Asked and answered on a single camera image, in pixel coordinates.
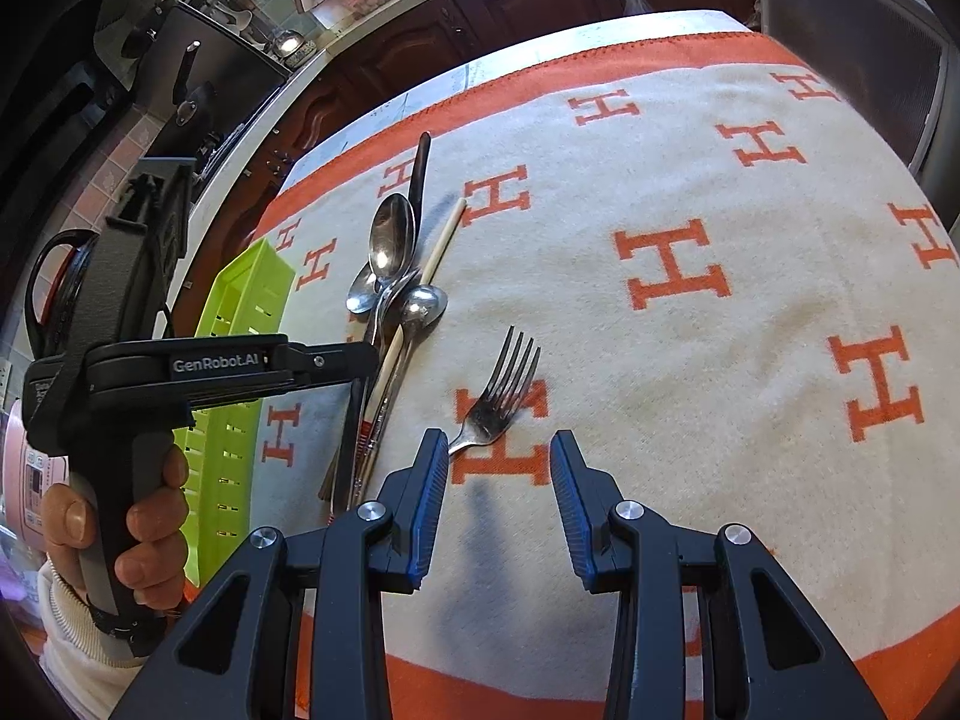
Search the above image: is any orange white H blanket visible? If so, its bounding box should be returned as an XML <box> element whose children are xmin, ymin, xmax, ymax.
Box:
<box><xmin>257</xmin><ymin>13</ymin><xmax>958</xmax><ymax>718</ymax></box>

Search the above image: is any green plastic utensil tray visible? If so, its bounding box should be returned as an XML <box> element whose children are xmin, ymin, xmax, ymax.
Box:
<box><xmin>174</xmin><ymin>241</ymin><xmax>295</xmax><ymax>587</ymax></box>

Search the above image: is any silver fork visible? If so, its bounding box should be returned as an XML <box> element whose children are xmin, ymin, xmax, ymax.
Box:
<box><xmin>449</xmin><ymin>327</ymin><xmax>540</xmax><ymax>458</ymax></box>

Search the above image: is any wooden chopstick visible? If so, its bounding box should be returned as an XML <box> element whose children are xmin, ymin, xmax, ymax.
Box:
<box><xmin>319</xmin><ymin>197</ymin><xmax>467</xmax><ymax>502</ymax></box>

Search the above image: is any small silver spoon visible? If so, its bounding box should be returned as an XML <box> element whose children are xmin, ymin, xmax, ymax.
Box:
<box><xmin>345</xmin><ymin>263</ymin><xmax>379</xmax><ymax>317</ymax></box>

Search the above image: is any grey refrigerator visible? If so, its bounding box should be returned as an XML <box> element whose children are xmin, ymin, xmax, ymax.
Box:
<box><xmin>760</xmin><ymin>0</ymin><xmax>958</xmax><ymax>226</ymax></box>

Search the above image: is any black handled spoon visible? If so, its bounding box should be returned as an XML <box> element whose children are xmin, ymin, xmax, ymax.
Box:
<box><xmin>409</xmin><ymin>132</ymin><xmax>431</xmax><ymax>227</ymax></box>

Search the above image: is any black red rice cooker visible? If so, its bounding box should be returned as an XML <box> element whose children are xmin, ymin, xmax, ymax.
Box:
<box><xmin>25</xmin><ymin>229</ymin><xmax>99</xmax><ymax>359</ymax></box>

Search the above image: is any left hand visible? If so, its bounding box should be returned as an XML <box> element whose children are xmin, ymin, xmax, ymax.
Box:
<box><xmin>41</xmin><ymin>445</ymin><xmax>189</xmax><ymax>613</ymax></box>

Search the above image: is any silver spoon round bowl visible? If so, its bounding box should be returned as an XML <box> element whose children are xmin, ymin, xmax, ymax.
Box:
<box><xmin>350</xmin><ymin>284</ymin><xmax>448</xmax><ymax>507</ymax></box>

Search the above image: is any pink appliance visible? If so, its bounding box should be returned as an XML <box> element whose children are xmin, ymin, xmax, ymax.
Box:
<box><xmin>2</xmin><ymin>400</ymin><xmax>68</xmax><ymax>551</ymax></box>

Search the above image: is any white left sleeve forearm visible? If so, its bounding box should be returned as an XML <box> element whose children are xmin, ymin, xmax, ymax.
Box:
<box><xmin>37</xmin><ymin>561</ymin><xmax>145</xmax><ymax>718</ymax></box>

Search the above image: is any large silver spoon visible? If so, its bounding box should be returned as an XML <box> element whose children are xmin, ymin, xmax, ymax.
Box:
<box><xmin>329</xmin><ymin>193</ymin><xmax>416</xmax><ymax>518</ymax></box>

